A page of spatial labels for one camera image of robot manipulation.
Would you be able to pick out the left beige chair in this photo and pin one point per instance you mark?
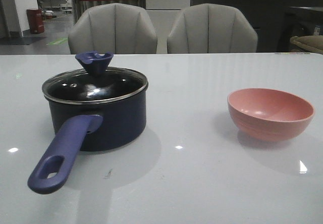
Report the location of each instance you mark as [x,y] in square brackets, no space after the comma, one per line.
[117,28]

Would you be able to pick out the glass lid with blue knob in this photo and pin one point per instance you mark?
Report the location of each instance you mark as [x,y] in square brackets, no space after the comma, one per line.
[95,83]

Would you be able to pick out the dark blue saucepan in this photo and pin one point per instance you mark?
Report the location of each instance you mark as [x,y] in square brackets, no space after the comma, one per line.
[97,127]

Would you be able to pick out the tan cushion seat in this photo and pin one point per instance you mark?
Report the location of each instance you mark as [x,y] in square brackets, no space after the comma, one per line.
[311,43]

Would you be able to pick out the beige chair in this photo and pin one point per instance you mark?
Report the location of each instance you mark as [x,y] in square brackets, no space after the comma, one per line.
[117,28]
[211,28]

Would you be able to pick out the red bin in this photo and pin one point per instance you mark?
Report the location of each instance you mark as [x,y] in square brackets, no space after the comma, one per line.
[35,21]

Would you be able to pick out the pink bowl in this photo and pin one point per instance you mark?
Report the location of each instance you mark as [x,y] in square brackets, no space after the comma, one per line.
[268,114]

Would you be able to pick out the dark counter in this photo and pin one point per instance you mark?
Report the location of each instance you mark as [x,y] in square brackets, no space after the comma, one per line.
[269,18]

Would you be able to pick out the right beige chair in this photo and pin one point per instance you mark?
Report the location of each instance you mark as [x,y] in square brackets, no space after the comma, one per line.
[211,28]

